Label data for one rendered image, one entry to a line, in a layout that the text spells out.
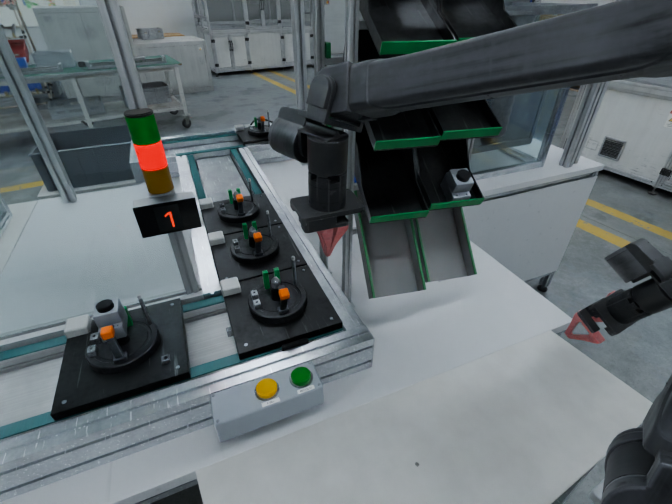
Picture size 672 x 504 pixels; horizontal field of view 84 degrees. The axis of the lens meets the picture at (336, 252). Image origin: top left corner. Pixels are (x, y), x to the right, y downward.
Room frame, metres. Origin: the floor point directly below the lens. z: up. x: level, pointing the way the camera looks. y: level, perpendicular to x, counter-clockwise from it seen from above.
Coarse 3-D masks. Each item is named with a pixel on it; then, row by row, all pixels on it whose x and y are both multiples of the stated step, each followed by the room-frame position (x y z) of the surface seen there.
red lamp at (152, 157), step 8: (152, 144) 0.69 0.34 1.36; (160, 144) 0.70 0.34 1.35; (136, 152) 0.68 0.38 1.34; (144, 152) 0.68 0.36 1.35; (152, 152) 0.68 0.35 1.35; (160, 152) 0.69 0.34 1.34; (144, 160) 0.68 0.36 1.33; (152, 160) 0.68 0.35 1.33; (160, 160) 0.69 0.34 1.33; (144, 168) 0.68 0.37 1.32; (152, 168) 0.68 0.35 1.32; (160, 168) 0.68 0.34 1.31
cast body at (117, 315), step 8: (96, 304) 0.54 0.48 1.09; (104, 304) 0.53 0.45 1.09; (112, 304) 0.54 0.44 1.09; (120, 304) 0.56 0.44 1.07; (96, 312) 0.52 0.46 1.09; (104, 312) 0.52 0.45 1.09; (112, 312) 0.52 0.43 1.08; (120, 312) 0.54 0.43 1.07; (96, 320) 0.51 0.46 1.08; (104, 320) 0.51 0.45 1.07; (112, 320) 0.52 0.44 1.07; (120, 320) 0.52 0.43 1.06; (120, 328) 0.51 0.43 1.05; (120, 336) 0.51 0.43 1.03
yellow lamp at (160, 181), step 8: (168, 168) 0.71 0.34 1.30; (144, 176) 0.68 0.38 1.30; (152, 176) 0.68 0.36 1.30; (160, 176) 0.68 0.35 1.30; (168, 176) 0.70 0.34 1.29; (152, 184) 0.68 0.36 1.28; (160, 184) 0.68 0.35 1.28; (168, 184) 0.69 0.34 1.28; (152, 192) 0.68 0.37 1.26; (160, 192) 0.68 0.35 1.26
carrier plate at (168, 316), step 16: (160, 304) 0.67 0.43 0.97; (176, 304) 0.67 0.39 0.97; (160, 320) 0.61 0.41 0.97; (176, 320) 0.61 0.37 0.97; (80, 336) 0.56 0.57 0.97; (160, 336) 0.56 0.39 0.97; (176, 336) 0.56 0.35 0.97; (64, 352) 0.52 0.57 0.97; (80, 352) 0.52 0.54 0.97; (160, 352) 0.52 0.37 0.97; (176, 352) 0.52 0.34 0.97; (64, 368) 0.48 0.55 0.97; (80, 368) 0.48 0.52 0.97; (144, 368) 0.48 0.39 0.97; (160, 368) 0.48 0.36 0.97; (176, 368) 0.48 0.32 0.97; (64, 384) 0.44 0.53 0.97; (80, 384) 0.44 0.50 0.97; (96, 384) 0.44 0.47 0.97; (112, 384) 0.44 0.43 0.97; (128, 384) 0.44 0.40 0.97; (144, 384) 0.44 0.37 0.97; (160, 384) 0.45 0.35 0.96; (64, 400) 0.41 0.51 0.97; (80, 400) 0.41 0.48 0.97; (96, 400) 0.41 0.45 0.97; (112, 400) 0.42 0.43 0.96; (64, 416) 0.38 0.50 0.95
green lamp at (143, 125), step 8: (128, 120) 0.68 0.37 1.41; (136, 120) 0.68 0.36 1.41; (144, 120) 0.68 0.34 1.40; (152, 120) 0.70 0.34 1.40; (128, 128) 0.68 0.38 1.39; (136, 128) 0.68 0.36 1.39; (144, 128) 0.68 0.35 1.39; (152, 128) 0.69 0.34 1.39; (136, 136) 0.68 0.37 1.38; (144, 136) 0.68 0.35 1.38; (152, 136) 0.69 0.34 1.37; (136, 144) 0.68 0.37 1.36; (144, 144) 0.68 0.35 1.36
